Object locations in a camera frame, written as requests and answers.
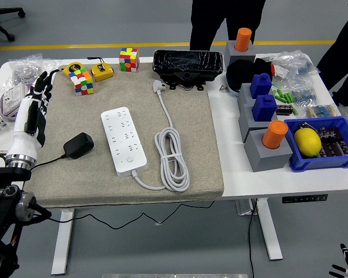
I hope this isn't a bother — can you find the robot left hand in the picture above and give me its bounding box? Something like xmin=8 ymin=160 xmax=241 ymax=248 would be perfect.
xmin=5 ymin=70 xmax=58 ymax=162

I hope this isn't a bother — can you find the black plug adapter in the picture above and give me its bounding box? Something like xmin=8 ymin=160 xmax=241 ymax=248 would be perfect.
xmin=63 ymin=132 xmax=95 ymax=160

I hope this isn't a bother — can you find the white power strip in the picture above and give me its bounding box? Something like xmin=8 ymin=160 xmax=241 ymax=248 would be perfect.
xmin=100 ymin=106 xmax=148 ymax=178

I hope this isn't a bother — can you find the purple tray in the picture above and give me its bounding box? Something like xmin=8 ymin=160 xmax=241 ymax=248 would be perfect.
xmin=0 ymin=83 xmax=27 ymax=122

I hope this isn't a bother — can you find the white socket box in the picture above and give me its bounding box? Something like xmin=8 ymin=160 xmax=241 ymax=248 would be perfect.
xmin=2 ymin=83 xmax=27 ymax=115

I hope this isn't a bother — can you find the black table control panel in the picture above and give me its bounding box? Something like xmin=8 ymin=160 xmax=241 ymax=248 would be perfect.
xmin=281 ymin=193 xmax=328 ymax=204

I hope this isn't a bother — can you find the clear bag of metal nuts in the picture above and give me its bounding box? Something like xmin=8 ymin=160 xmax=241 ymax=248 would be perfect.
xmin=1 ymin=53 xmax=61 ymax=90

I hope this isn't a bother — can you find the white table leg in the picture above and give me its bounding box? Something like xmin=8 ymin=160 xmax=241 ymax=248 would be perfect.
xmin=50 ymin=208 xmax=75 ymax=276
xmin=255 ymin=198 xmax=284 ymax=261

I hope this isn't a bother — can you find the colourful puzzle cube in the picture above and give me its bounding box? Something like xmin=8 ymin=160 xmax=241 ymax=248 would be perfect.
xmin=68 ymin=68 xmax=95 ymax=97
xmin=118 ymin=47 xmax=140 ymax=72

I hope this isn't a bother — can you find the round yellow tape measure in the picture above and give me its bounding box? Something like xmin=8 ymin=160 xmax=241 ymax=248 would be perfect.
xmin=53 ymin=61 xmax=86 ymax=81

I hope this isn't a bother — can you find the blue plastic bin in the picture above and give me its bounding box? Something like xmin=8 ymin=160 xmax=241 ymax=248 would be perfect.
xmin=284 ymin=115 xmax=348 ymax=173

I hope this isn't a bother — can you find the square yellow tape measure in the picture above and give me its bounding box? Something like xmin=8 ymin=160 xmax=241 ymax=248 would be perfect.
xmin=87 ymin=56 xmax=115 ymax=83

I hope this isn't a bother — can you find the dark brown capacitor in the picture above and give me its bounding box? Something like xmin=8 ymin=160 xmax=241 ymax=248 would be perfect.
xmin=321 ymin=140 xmax=348 ymax=159
xmin=318 ymin=126 xmax=343 ymax=142

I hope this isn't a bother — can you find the grey under-table box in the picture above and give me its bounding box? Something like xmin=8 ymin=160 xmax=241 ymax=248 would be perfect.
xmin=234 ymin=199 xmax=258 ymax=217

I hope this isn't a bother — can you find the yellow lemon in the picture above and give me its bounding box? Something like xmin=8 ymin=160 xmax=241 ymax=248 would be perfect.
xmin=294 ymin=128 xmax=322 ymax=159

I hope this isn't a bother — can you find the grey square block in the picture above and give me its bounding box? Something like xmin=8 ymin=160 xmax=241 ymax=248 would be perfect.
xmin=243 ymin=129 xmax=293 ymax=173
xmin=238 ymin=103 xmax=279 ymax=143
xmin=237 ymin=83 xmax=275 ymax=107
xmin=223 ymin=40 xmax=256 ymax=67

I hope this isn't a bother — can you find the black office chair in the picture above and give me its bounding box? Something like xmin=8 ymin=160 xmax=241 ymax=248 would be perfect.
xmin=0 ymin=0 xmax=26 ymax=42

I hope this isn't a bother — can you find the orange cylinder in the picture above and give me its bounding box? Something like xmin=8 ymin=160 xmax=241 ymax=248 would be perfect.
xmin=234 ymin=27 xmax=252 ymax=53
xmin=262 ymin=120 xmax=289 ymax=150

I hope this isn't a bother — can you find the clear bag of tan resistors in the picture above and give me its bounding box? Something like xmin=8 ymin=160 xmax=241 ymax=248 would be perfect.
xmin=306 ymin=103 xmax=342 ymax=119

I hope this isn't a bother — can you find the dark printed capacitor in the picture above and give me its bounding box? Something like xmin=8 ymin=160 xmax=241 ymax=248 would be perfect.
xmin=275 ymin=104 xmax=293 ymax=116

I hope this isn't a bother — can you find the clear bag of blue resistors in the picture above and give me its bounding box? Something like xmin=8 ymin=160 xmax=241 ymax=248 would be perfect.
xmin=289 ymin=78 xmax=318 ymax=105

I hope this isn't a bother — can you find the blue block with knob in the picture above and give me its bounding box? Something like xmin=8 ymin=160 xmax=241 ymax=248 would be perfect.
xmin=249 ymin=72 xmax=273 ymax=100
xmin=251 ymin=94 xmax=278 ymax=122

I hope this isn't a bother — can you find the grey-brown mat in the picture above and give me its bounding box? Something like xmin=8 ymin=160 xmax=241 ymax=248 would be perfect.
xmin=24 ymin=62 xmax=224 ymax=209

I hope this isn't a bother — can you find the black film-wrapped device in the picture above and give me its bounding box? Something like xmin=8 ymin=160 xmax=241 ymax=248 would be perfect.
xmin=152 ymin=49 xmax=223 ymax=91

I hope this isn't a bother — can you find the person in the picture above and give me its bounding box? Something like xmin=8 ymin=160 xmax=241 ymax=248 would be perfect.
xmin=189 ymin=0 xmax=266 ymax=52
xmin=317 ymin=0 xmax=348 ymax=128

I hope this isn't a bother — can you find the red white labelled item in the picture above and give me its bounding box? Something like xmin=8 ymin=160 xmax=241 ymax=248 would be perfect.
xmin=270 ymin=63 xmax=289 ymax=79

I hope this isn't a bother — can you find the large clear bag of resistors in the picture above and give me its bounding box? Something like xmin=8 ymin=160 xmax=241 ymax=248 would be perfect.
xmin=271 ymin=50 xmax=320 ymax=81

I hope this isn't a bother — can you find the white blue round dish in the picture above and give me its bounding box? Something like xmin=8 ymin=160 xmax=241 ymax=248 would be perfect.
xmin=225 ymin=72 xmax=242 ymax=98

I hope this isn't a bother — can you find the black cloth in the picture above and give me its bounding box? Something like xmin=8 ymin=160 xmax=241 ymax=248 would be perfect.
xmin=226 ymin=57 xmax=275 ymax=90

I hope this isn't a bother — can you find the black hanging cable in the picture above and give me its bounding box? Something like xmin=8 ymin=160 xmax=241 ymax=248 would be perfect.
xmin=247 ymin=199 xmax=258 ymax=278

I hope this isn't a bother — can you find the thin black plug cord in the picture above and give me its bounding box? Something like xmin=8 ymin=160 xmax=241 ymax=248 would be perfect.
xmin=31 ymin=155 xmax=216 ymax=231

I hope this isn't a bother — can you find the white cord with plug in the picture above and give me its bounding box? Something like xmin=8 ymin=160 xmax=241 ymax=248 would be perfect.
xmin=132 ymin=79 xmax=191 ymax=192

